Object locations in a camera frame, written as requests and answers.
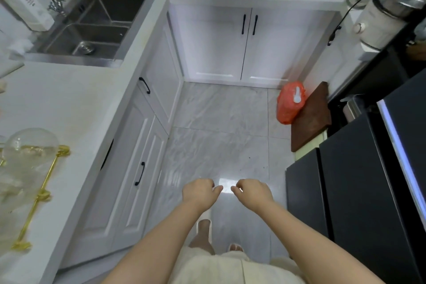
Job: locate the person's right thumb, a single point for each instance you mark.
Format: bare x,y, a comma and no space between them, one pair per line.
236,191

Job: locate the person's left leg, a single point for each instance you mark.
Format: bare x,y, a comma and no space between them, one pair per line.
201,242

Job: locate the stainless steel double sink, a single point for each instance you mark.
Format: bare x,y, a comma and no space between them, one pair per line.
99,24

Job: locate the person's left hand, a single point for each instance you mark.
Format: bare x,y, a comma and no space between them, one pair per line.
198,194

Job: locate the white cabinet door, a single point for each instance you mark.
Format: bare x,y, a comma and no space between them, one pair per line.
213,44
126,180
163,74
283,47

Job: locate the black refrigerator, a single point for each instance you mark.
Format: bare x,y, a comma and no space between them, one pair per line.
359,194

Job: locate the gold metal rack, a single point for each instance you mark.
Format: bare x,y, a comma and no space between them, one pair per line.
41,195

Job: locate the person's right hand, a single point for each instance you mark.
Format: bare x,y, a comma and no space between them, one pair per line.
256,195

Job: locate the white blender appliance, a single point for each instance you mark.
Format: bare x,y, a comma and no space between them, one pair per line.
382,21

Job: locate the brown wooden cutting board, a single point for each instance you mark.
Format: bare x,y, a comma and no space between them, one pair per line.
311,120

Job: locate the person's left forearm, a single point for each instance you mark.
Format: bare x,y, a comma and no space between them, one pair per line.
159,247

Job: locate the clear glass globe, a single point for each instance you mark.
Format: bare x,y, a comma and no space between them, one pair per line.
31,147

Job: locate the orange plastic bag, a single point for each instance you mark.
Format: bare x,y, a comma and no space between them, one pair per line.
286,107

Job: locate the person's right forearm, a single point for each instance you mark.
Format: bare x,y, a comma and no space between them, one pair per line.
309,247

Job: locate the cream shorts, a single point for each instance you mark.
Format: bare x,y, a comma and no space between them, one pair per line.
216,268

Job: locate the person's left thumb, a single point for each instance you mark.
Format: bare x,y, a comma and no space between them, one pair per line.
218,191

